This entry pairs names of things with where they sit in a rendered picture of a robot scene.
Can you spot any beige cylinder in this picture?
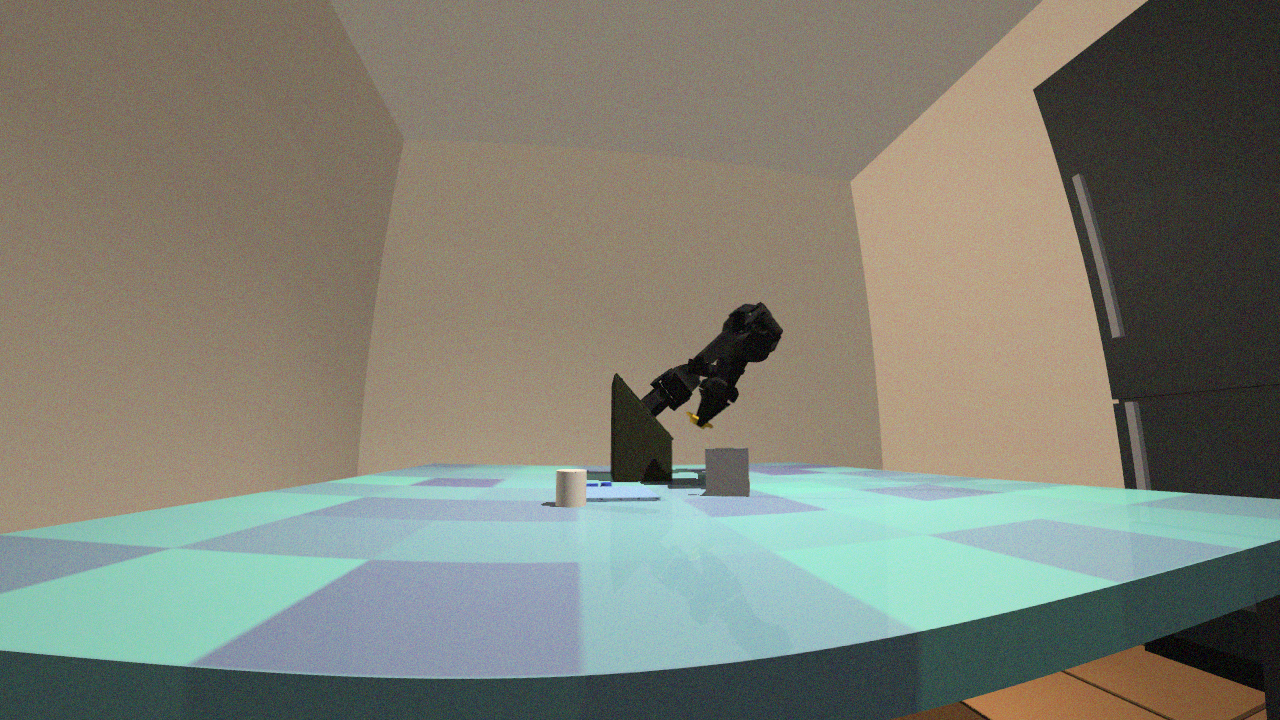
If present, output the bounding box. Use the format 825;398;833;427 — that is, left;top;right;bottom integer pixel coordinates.
556;469;588;507

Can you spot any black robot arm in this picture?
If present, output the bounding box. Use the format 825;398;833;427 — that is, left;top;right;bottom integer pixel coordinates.
641;302;783;418

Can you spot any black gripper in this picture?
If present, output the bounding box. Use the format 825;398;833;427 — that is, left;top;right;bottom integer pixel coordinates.
696;354;746;427

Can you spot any light blue flat mat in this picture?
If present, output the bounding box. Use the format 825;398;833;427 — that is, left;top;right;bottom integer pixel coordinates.
586;486;660;502

